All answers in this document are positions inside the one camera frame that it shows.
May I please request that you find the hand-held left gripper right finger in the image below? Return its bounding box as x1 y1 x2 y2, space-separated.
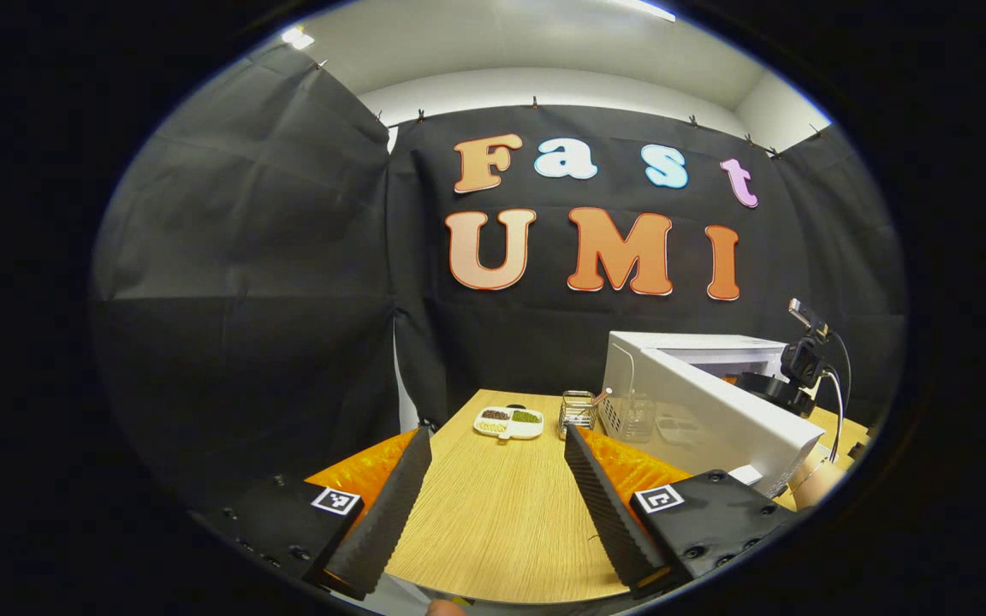
563 423 802 600

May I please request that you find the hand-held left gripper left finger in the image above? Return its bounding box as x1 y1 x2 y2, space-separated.
189 425 434 601

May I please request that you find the white microwave oven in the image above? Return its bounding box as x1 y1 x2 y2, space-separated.
598 331 828 499

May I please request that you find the white divided snack dish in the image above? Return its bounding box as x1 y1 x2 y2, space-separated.
472 406 545 442

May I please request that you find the black backdrop cloth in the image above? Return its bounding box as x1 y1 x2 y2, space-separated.
89 38 909 514

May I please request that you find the black cable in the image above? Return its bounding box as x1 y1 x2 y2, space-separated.
823 329 853 463

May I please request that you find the metal wire basket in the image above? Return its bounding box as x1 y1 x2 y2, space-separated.
558 390 598 441

